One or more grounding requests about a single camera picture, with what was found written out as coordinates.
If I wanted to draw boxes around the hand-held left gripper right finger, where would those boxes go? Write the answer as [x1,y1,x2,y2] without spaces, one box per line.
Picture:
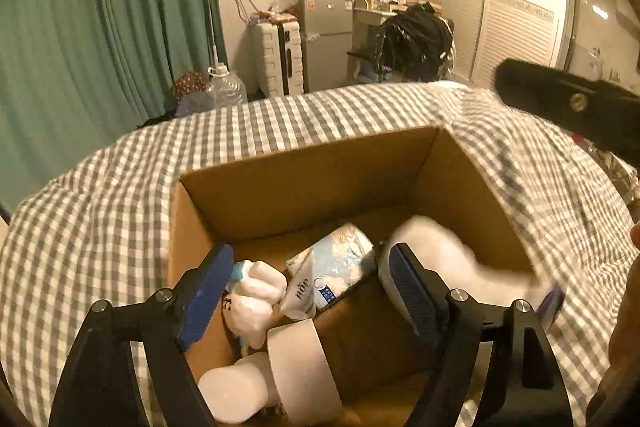
[389,243,573,427]

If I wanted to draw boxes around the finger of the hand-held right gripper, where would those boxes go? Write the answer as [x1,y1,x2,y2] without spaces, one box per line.
[494,58,640,158]

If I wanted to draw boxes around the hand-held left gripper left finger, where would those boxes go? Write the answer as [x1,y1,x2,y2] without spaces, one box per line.
[47,243,236,427]

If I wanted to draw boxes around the white and blue figurine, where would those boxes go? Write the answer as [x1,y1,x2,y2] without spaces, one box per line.
[222,259,289,350]

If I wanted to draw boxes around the light blue snack packet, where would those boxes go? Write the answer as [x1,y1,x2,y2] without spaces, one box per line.
[280,223,377,320]

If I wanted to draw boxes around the white plastic bottle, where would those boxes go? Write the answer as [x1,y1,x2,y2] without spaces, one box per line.
[197,352,281,425]

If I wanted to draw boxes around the white cylindrical cup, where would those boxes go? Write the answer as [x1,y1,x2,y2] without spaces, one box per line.
[267,321,344,424]

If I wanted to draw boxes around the brown cardboard box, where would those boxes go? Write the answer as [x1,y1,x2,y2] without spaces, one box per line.
[167,125,538,427]

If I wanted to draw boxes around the white louvered wardrobe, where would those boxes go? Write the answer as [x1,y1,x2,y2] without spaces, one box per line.
[435,0,571,90]

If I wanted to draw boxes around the grey checkered blanket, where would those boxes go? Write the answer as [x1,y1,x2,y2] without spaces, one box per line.
[0,82,640,427]

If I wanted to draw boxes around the black jacket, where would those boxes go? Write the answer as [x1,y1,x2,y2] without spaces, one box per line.
[377,3,453,82]

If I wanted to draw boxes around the white dressing table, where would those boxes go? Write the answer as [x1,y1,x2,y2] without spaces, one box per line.
[352,0,443,80]

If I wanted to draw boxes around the clear water jug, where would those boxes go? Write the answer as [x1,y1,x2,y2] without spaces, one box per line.
[206,64,248,110]

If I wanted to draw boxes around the brown patterned bag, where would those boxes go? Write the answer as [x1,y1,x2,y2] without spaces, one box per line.
[172,72,208,100]

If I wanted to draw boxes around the silver small fridge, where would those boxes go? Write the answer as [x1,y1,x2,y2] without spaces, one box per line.
[295,0,356,94]

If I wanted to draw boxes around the white suitcase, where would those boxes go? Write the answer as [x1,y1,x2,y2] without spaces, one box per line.
[250,19,305,98]

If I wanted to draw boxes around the green curtain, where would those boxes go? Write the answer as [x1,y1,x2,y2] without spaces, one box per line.
[0,0,108,214]
[92,0,227,128]

